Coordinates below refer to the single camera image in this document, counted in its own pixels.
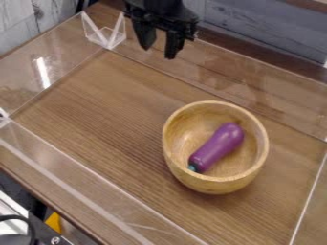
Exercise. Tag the purple toy eggplant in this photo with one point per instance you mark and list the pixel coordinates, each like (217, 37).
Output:
(224, 142)

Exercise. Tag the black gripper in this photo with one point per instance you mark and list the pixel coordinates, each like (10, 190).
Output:
(168, 15)

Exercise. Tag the yellow black device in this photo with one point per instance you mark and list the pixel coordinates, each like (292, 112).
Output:
(49, 229)

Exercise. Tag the clear acrylic tray wall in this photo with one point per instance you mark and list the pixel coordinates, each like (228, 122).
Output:
(84, 111)

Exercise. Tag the clear acrylic corner bracket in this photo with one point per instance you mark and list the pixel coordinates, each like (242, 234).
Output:
(108, 37)

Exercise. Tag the brown wooden bowl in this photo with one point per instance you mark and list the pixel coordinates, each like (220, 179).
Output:
(190, 127)

